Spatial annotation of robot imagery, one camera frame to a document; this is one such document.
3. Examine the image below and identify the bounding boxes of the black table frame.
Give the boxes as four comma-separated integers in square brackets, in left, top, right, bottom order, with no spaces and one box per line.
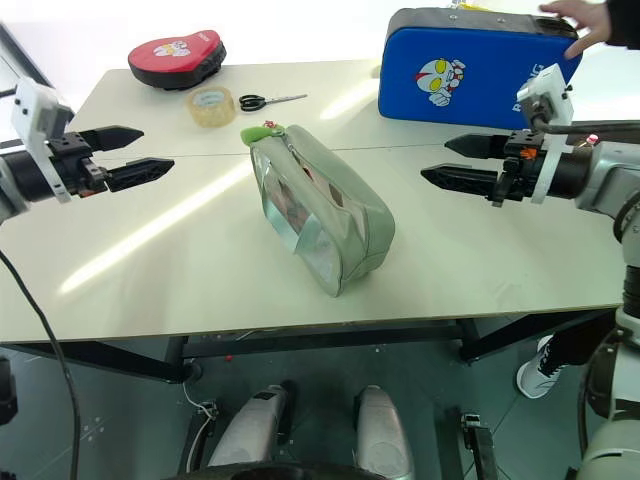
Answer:
[0,305,624,385]

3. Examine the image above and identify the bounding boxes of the white sneaker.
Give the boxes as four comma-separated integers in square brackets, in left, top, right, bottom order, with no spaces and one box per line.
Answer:
[515,335,570,400]

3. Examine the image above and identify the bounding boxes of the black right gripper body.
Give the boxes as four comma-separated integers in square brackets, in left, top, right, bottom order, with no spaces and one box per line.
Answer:
[491,128,547,207]

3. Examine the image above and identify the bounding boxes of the person's bare hand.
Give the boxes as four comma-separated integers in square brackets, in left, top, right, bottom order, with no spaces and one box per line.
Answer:
[539,0,611,61]

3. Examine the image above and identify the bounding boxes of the blue cartoon case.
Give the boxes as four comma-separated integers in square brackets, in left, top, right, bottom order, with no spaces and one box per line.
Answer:
[376,6,585,133]

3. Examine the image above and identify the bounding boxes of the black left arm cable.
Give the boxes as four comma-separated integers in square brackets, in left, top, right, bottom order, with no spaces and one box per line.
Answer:
[0,248,83,480]

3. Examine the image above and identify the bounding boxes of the black floor stand bracket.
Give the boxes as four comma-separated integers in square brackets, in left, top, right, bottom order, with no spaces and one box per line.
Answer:
[460,410,507,480]

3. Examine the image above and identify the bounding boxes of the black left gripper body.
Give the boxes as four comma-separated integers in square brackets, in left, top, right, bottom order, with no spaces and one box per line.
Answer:
[47,131,111,198]

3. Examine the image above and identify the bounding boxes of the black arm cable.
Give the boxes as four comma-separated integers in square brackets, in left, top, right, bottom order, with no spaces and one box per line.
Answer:
[530,113,640,137]
[0,248,83,480]

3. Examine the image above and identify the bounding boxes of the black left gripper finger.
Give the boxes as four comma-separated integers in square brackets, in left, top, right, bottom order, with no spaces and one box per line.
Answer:
[78,125,146,152]
[102,157,176,194]

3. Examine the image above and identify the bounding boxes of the white floor cable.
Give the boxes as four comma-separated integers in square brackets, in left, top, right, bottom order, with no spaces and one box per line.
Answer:
[181,380,217,417]

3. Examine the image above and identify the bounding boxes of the person's black trouser leg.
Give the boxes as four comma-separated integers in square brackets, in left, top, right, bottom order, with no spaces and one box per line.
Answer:
[547,327,624,370]

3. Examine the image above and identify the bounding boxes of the black-handled scissors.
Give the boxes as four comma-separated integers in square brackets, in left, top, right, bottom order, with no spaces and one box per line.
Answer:
[238,92,309,113]

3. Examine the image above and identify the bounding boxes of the person's black sleeve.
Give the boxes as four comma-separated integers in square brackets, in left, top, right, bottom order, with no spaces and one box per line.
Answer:
[602,0,640,51]

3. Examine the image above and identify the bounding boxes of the silver right robot leg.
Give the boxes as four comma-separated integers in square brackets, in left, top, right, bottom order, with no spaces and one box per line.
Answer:
[351,384,415,480]

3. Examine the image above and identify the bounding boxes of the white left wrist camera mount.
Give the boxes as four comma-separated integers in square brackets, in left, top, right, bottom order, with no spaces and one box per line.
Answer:
[9,78,76,205]

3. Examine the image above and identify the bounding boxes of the clear packing tape roll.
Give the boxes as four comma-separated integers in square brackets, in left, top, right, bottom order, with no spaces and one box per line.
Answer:
[186,85,237,130]

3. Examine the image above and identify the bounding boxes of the green zipper pull tab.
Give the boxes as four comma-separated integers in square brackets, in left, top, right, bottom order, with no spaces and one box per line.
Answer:
[239,119,287,148]

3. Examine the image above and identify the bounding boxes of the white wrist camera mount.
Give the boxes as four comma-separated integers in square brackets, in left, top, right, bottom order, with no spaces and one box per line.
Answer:
[9,78,76,205]
[514,63,575,205]

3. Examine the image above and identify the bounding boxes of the silver left robot leg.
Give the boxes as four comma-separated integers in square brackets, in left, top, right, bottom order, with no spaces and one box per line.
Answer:
[206,381,297,472]

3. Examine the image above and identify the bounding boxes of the green transparent pencil case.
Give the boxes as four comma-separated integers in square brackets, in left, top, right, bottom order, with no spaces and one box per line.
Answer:
[248,124,397,299]

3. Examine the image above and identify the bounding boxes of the red cartoon case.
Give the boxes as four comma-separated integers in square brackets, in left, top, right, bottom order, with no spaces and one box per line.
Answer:
[126,27,228,93]

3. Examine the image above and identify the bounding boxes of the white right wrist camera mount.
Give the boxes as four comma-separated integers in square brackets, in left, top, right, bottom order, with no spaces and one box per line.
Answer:
[514,63,575,205]

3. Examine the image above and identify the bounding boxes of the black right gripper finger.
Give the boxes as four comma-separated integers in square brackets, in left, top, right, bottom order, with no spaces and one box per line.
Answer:
[420,164,502,199]
[444,133,509,159]

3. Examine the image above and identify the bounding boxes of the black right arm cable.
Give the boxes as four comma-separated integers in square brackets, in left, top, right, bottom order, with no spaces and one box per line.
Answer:
[530,113,640,137]

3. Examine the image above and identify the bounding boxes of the silver robot leg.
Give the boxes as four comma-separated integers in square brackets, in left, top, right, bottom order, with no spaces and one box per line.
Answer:
[206,381,297,472]
[351,384,415,480]

